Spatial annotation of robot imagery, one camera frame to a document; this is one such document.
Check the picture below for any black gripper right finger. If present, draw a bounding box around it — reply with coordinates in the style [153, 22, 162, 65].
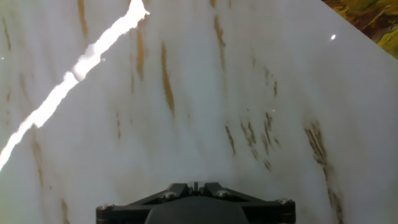
[197, 182, 295, 224]

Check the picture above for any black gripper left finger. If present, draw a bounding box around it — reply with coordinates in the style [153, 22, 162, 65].
[95, 182, 197, 224]

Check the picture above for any white marble pattern sheet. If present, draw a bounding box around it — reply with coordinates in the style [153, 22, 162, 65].
[0, 0, 398, 224]

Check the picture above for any yellow green painted mat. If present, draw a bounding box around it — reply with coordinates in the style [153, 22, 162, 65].
[322, 0, 398, 60]

